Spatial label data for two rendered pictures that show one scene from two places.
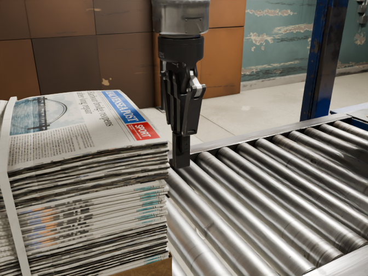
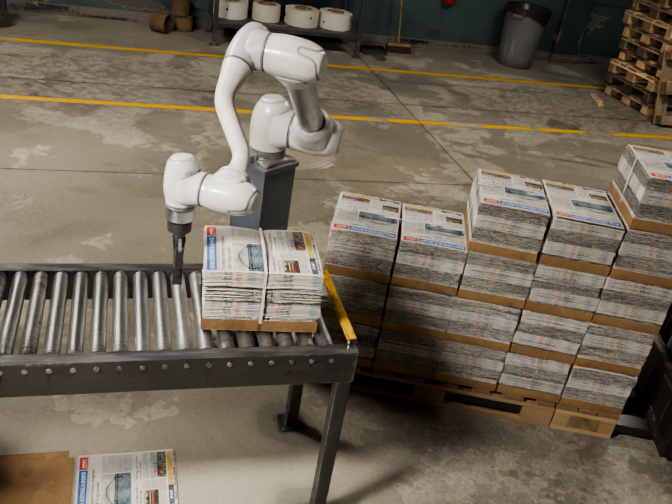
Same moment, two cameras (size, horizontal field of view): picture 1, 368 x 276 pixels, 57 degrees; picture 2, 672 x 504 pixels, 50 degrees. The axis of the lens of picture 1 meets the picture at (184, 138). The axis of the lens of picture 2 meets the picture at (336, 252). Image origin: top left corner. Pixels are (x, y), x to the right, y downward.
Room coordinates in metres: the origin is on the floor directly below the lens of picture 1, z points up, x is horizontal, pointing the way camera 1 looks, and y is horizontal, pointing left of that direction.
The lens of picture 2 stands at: (2.42, 0.78, 2.21)
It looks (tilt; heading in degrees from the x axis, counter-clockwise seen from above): 29 degrees down; 188
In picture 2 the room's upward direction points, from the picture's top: 10 degrees clockwise
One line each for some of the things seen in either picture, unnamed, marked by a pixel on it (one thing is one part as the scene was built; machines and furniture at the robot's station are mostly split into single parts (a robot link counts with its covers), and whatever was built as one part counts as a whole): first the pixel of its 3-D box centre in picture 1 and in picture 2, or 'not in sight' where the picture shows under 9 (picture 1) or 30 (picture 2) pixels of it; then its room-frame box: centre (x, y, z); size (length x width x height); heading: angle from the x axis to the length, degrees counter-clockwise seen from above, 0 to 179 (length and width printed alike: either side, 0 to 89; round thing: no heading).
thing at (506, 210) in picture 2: not in sight; (504, 213); (-0.48, 1.04, 0.95); 0.38 x 0.29 x 0.23; 6
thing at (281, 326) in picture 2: not in sight; (289, 301); (0.41, 0.35, 0.83); 0.29 x 0.16 x 0.04; 22
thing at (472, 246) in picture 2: not in sight; (499, 231); (-0.48, 1.03, 0.86); 0.38 x 0.29 x 0.04; 6
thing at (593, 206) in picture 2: not in sight; (580, 202); (-0.50, 1.32, 1.06); 0.37 x 0.28 x 0.01; 8
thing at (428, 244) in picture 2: not in sight; (445, 309); (-0.46, 0.90, 0.42); 1.17 x 0.39 x 0.83; 97
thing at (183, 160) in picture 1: (182, 149); not in sight; (0.57, 0.00, 0.93); 0.03 x 0.01 x 0.07; 117
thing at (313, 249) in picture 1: (253, 200); (120, 313); (0.64, -0.16, 0.77); 0.47 x 0.05 x 0.05; 27
